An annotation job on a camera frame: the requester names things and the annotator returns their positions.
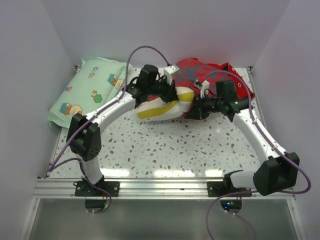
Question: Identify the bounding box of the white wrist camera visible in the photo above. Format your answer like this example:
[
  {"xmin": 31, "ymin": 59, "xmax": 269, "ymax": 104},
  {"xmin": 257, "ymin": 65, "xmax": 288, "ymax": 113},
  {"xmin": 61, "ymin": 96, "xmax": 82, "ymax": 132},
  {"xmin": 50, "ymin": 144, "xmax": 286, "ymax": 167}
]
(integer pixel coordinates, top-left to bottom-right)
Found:
[
  {"xmin": 163, "ymin": 65, "xmax": 181, "ymax": 85},
  {"xmin": 194, "ymin": 78, "xmax": 210, "ymax": 99}
]

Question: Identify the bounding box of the cream quilted pillow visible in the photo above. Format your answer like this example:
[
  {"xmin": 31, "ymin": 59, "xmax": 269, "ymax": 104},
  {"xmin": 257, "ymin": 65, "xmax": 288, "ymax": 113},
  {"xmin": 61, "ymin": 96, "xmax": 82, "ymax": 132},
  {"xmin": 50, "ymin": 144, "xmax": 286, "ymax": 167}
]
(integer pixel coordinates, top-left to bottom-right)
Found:
[{"xmin": 135, "ymin": 87, "xmax": 195, "ymax": 122}]

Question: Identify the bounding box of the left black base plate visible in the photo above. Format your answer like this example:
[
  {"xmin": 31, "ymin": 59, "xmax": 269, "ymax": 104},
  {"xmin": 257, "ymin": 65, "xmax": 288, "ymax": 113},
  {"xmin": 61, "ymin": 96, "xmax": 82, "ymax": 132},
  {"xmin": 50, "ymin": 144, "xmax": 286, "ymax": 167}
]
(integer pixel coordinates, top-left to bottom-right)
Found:
[{"xmin": 73, "ymin": 179, "xmax": 120, "ymax": 197}]

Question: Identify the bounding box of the red pillowcase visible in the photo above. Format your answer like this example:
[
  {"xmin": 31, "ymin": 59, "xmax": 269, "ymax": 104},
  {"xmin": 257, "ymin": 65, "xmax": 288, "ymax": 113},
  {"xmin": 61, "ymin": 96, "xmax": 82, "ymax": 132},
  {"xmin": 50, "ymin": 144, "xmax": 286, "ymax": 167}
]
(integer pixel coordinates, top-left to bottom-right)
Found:
[{"xmin": 174, "ymin": 58, "xmax": 255, "ymax": 117}]

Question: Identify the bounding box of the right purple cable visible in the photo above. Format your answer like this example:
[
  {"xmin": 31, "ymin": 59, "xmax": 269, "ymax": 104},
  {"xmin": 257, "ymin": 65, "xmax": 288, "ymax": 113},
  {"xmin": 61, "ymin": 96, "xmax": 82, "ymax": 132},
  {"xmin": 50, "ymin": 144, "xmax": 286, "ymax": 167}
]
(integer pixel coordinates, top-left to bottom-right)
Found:
[{"xmin": 203, "ymin": 70, "xmax": 312, "ymax": 240}]

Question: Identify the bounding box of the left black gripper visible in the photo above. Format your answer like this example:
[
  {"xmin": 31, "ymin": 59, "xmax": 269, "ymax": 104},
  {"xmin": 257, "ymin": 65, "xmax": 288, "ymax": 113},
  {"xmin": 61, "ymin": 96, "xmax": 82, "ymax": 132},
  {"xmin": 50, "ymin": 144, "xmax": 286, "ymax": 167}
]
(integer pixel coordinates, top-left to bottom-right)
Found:
[{"xmin": 147, "ymin": 75, "xmax": 180, "ymax": 104}]

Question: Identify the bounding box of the aluminium mounting rail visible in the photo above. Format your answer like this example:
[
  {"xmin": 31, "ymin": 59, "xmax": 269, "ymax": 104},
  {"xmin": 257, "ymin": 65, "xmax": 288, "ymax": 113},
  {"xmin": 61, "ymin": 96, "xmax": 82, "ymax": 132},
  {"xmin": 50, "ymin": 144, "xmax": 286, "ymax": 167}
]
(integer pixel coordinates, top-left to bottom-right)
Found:
[{"xmin": 31, "ymin": 177, "xmax": 296, "ymax": 200}]

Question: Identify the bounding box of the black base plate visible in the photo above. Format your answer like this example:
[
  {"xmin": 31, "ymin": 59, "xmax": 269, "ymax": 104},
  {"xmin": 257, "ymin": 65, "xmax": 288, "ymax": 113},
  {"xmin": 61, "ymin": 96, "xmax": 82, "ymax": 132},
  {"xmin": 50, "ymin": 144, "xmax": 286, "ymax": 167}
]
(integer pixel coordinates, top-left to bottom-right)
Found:
[
  {"xmin": 206, "ymin": 181, "xmax": 252, "ymax": 198},
  {"xmin": 73, "ymin": 179, "xmax": 120, "ymax": 197}
]

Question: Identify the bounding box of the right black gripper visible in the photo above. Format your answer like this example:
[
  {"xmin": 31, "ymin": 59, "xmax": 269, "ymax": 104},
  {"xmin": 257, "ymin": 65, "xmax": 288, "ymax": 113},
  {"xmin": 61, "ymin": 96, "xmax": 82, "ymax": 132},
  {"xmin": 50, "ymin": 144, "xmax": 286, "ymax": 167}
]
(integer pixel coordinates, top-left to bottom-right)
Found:
[{"xmin": 184, "ymin": 93, "xmax": 224, "ymax": 121}]

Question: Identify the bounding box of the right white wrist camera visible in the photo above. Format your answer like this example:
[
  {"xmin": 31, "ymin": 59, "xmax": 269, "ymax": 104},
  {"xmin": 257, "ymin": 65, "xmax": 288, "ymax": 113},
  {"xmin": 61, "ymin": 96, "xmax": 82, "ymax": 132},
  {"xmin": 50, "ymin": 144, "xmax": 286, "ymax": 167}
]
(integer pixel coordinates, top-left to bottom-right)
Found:
[{"xmin": 194, "ymin": 78, "xmax": 210, "ymax": 99}]

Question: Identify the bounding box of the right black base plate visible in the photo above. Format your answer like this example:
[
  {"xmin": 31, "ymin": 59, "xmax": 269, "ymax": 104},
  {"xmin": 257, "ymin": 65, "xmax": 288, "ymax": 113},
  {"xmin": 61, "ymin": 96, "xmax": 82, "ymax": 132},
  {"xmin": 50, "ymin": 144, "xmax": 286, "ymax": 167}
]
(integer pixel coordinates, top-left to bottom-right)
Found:
[{"xmin": 206, "ymin": 181, "xmax": 252, "ymax": 198}]

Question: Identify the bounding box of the green cartoon pillow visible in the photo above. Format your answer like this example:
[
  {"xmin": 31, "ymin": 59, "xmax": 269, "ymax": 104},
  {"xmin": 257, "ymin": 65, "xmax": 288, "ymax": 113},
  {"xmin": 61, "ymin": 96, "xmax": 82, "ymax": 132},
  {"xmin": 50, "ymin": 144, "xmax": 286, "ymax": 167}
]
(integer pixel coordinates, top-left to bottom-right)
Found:
[{"xmin": 48, "ymin": 57, "xmax": 127, "ymax": 128}]

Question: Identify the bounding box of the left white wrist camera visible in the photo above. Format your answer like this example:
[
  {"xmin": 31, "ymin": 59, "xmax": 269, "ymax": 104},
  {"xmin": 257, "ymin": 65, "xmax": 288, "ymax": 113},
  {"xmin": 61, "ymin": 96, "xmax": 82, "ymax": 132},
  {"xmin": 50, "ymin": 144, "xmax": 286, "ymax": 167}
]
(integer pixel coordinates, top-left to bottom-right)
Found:
[{"xmin": 163, "ymin": 65, "xmax": 181, "ymax": 85}]

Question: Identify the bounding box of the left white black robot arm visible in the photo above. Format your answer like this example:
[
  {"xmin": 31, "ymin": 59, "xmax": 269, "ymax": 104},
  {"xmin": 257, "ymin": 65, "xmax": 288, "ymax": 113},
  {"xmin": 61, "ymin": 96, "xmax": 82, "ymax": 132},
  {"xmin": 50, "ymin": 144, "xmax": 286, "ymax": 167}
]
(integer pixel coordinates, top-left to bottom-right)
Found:
[{"xmin": 67, "ymin": 64, "xmax": 180, "ymax": 197}]

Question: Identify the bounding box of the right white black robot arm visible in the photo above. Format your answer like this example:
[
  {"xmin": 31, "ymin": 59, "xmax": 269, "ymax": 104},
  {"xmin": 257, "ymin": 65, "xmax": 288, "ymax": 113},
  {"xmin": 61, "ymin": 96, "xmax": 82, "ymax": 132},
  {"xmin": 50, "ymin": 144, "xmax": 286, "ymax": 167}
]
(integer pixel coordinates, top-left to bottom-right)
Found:
[{"xmin": 186, "ymin": 80, "xmax": 300, "ymax": 197}]

